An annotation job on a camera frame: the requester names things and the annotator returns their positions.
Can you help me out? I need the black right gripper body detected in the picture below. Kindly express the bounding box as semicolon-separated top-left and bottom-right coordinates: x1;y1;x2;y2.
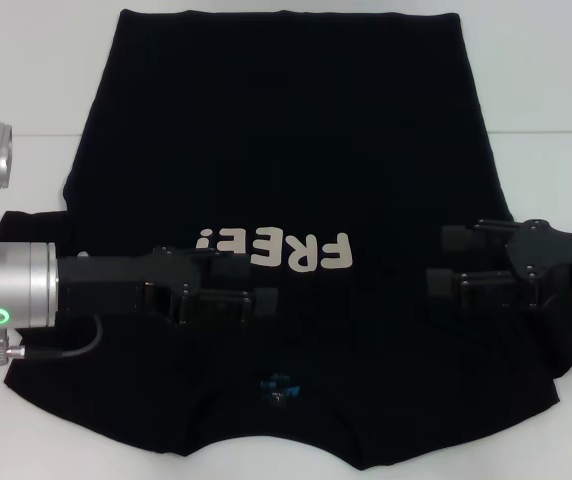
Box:
504;217;572;312

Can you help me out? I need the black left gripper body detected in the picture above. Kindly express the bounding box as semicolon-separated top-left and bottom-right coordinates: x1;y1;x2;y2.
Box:
55;246;203;327

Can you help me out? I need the black t-shirt with FREE print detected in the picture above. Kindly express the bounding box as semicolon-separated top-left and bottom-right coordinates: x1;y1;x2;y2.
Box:
0;7;572;459

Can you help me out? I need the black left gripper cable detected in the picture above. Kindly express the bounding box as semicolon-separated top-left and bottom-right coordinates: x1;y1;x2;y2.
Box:
0;312;106;367

